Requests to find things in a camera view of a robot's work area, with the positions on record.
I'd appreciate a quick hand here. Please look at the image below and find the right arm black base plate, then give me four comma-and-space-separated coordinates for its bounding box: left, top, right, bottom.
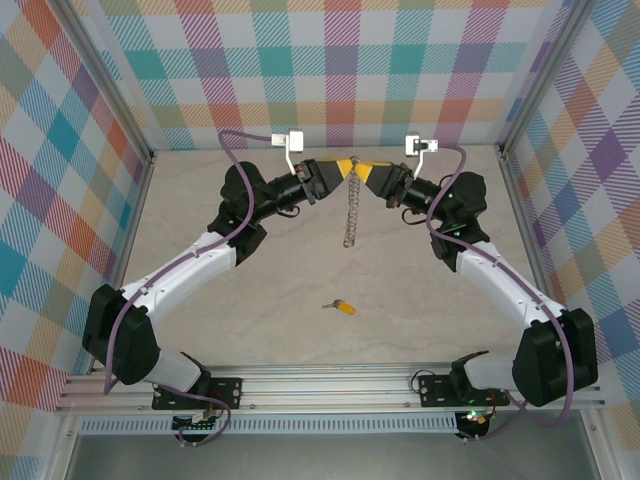
418, 373, 510, 409

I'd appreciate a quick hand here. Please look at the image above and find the aluminium frame post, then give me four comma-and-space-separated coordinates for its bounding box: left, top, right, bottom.
498, 0, 601, 161
49, 0, 157, 169

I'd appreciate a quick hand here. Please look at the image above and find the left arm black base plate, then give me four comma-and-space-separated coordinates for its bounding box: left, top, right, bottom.
151, 377, 244, 411

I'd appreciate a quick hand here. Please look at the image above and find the white slotted cable duct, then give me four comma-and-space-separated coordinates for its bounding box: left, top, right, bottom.
79, 417, 459, 435

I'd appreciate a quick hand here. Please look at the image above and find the aluminium mounting rail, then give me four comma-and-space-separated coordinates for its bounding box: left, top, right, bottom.
54, 362, 606, 419

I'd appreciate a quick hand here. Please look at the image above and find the aluminium side rail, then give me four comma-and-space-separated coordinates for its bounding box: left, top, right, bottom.
498, 147, 570, 370
87, 152, 157, 374

